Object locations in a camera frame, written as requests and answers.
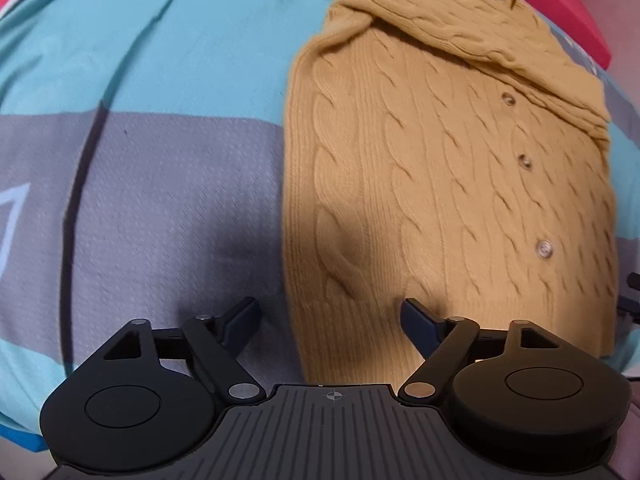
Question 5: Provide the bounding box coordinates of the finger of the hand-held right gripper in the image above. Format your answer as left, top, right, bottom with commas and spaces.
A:
618, 272, 640, 326

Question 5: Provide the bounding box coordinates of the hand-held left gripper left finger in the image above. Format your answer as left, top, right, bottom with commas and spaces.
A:
102, 296, 264, 404

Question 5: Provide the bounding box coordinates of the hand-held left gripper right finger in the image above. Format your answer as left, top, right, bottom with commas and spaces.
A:
398, 298, 562, 404

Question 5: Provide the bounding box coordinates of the yellow cable-knit cardigan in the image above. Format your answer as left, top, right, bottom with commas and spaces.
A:
281, 0, 622, 387

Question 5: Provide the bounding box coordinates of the blue grey patterned bed sheet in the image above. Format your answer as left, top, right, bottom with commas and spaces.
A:
0, 0, 640, 453

